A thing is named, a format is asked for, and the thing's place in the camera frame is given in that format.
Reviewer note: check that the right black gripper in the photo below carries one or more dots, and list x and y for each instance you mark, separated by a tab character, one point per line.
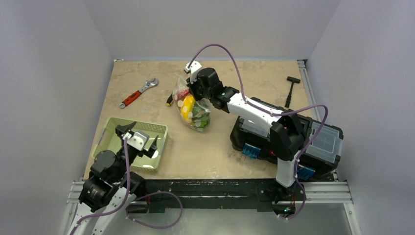
195	91

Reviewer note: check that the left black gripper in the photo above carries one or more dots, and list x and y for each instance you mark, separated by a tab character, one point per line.
120	129

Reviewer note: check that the red chili pepper toy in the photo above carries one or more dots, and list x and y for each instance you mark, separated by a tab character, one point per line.
182	94

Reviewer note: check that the clear zip top bag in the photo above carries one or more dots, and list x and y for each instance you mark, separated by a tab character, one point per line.
200	105

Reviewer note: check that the yellow banana toy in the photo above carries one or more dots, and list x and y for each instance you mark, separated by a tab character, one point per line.
187	107

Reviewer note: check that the green bell pepper toy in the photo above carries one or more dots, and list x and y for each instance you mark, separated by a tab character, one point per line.
201	119

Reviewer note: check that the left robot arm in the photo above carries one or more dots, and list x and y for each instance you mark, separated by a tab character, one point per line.
111	184

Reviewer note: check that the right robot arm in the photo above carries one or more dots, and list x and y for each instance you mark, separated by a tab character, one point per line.
285	130

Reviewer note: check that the green plastic basket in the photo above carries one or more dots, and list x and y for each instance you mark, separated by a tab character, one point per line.
110	141

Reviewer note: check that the yellow black screwdriver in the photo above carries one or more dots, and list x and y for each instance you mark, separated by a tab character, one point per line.
170	100

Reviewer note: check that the black hammer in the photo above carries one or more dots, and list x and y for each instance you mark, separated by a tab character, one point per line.
289	96

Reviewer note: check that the black tool box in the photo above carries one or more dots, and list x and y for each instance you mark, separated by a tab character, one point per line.
316	164

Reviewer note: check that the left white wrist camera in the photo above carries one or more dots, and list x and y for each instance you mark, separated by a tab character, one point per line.
137	139

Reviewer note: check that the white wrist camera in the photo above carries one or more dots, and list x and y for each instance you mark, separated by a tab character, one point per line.
137	139
192	68

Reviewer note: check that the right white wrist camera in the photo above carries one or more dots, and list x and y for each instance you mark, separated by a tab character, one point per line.
192	68

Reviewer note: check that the red handled adjustable wrench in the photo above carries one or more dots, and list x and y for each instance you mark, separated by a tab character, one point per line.
148	84

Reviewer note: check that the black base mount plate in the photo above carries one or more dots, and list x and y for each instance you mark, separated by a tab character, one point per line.
262	195

